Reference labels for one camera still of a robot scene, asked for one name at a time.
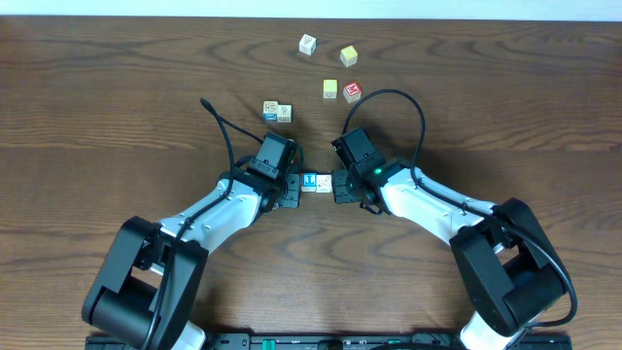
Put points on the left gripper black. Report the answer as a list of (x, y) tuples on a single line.
[(292, 191)]

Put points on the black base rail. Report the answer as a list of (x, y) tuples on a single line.
[(244, 341)]

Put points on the red M block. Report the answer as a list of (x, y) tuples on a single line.
[(352, 92)]

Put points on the blue J block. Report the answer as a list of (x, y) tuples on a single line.
[(309, 182)]

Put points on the white block top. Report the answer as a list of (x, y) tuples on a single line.
[(307, 44)]

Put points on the white block blue picture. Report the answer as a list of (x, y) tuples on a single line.
[(270, 110)]

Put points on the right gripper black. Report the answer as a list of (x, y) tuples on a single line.
[(341, 194)]

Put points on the yellow-green block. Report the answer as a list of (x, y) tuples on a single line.
[(330, 88)]

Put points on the yellow block top right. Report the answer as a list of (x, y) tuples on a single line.
[(349, 56)]

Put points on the white block black text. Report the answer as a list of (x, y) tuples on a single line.
[(284, 113)]

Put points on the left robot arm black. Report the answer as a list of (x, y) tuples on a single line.
[(145, 289)]

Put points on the white block red dots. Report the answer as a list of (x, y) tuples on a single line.
[(324, 183)]

